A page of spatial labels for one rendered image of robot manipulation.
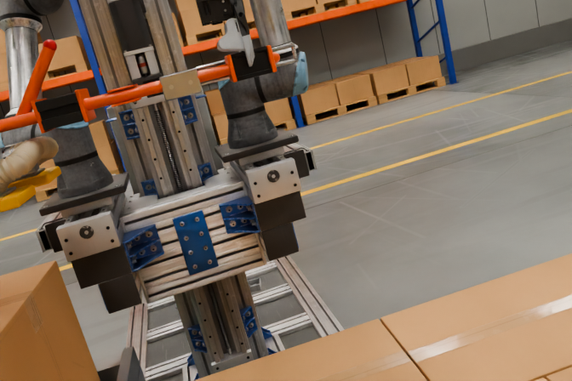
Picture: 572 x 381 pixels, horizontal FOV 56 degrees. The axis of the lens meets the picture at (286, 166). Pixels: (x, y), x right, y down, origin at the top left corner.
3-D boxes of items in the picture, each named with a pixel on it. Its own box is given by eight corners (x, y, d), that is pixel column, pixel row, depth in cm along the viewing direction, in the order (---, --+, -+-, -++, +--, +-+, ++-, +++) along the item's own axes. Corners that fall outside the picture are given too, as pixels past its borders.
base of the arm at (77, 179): (64, 190, 158) (53, 159, 155) (115, 176, 160) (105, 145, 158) (54, 202, 143) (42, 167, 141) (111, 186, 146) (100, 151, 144)
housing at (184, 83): (165, 101, 98) (158, 76, 97) (167, 99, 104) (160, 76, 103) (203, 92, 98) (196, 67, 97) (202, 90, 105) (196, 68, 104)
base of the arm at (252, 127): (225, 145, 166) (217, 114, 164) (271, 132, 169) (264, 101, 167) (232, 151, 152) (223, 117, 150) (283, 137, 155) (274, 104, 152)
